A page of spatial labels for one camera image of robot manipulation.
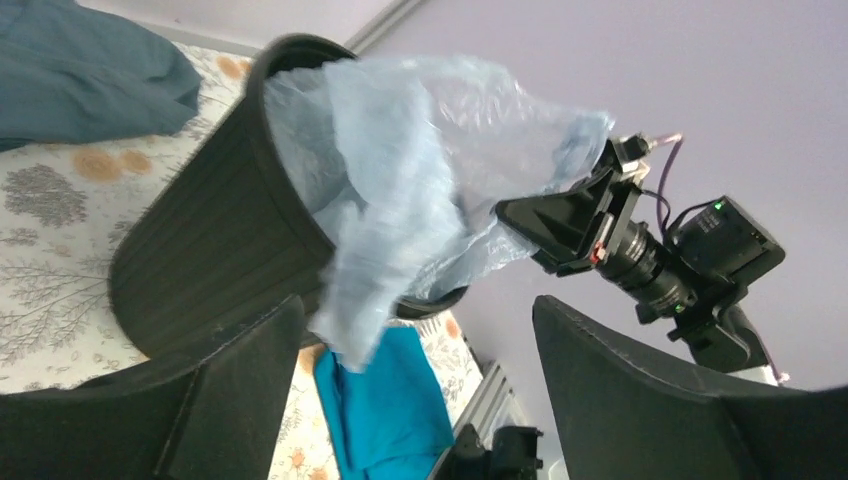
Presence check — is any black plastic trash bin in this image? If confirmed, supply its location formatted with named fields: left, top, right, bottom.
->
left=107, top=33, right=470, bottom=362

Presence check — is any floral patterned table mat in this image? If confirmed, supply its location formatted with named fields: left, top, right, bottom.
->
left=1, top=43, right=484, bottom=479

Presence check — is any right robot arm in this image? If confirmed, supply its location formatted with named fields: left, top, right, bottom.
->
left=495, top=134, right=785, bottom=386

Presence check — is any bright blue folded cloth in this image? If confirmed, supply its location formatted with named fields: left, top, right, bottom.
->
left=314, top=327, right=454, bottom=480

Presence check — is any grey-blue crumpled cloth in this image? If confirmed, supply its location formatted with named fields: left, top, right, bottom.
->
left=1, top=1, right=202, bottom=151

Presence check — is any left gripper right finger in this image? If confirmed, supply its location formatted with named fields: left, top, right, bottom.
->
left=532, top=295, right=847, bottom=480

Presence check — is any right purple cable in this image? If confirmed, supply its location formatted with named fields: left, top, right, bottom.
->
left=647, top=132, right=685, bottom=236

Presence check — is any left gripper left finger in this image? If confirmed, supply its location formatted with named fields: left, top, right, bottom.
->
left=1, top=296, right=306, bottom=479

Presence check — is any light blue plastic trash bag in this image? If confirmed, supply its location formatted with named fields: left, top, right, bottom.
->
left=263, top=56, right=614, bottom=372

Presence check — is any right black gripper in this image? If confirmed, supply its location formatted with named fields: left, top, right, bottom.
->
left=495, top=135, right=696, bottom=320

